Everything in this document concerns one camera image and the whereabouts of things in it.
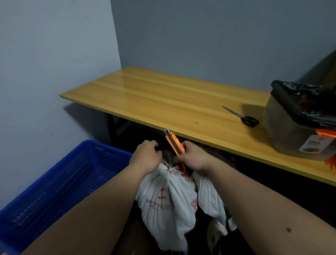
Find person's right hand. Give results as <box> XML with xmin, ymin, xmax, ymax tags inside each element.
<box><xmin>173</xmin><ymin>141</ymin><xmax>212</xmax><ymax>177</ymax></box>

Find orange utility knife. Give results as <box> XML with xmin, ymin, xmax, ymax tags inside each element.
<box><xmin>164</xmin><ymin>128</ymin><xmax>190</xmax><ymax>177</ymax></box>

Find black handled scissors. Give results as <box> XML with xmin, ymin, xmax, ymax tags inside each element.
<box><xmin>222</xmin><ymin>106</ymin><xmax>260</xmax><ymax>128</ymax></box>

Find blue plastic crate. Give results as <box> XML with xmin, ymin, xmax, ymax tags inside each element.
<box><xmin>0</xmin><ymin>140</ymin><xmax>133</xmax><ymax>255</ymax></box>

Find grey bin with label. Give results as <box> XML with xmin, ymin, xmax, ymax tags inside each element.
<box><xmin>263</xmin><ymin>91</ymin><xmax>336</xmax><ymax>161</ymax></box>

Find orange plastic piece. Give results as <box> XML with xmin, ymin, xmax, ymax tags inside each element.
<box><xmin>316</xmin><ymin>129</ymin><xmax>336</xmax><ymax>171</ymax></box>

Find person's left hand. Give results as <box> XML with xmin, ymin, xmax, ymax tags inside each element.
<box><xmin>129</xmin><ymin>140</ymin><xmax>163</xmax><ymax>175</ymax></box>

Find person's left forearm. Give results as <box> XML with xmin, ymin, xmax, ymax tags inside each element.
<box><xmin>21</xmin><ymin>162</ymin><xmax>151</xmax><ymax>255</ymax></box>

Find white plastic bag red print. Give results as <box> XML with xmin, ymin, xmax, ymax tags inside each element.
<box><xmin>135</xmin><ymin>157</ymin><xmax>237</xmax><ymax>254</ymax></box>

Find wooden table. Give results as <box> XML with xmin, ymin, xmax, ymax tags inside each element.
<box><xmin>60</xmin><ymin>66</ymin><xmax>336</xmax><ymax>187</ymax></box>

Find black bin liner bag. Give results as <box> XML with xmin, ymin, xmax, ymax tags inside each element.
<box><xmin>270</xmin><ymin>80</ymin><xmax>336</xmax><ymax>130</ymax></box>

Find person's right forearm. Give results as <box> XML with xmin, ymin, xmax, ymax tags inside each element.
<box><xmin>202</xmin><ymin>161</ymin><xmax>336</xmax><ymax>255</ymax></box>

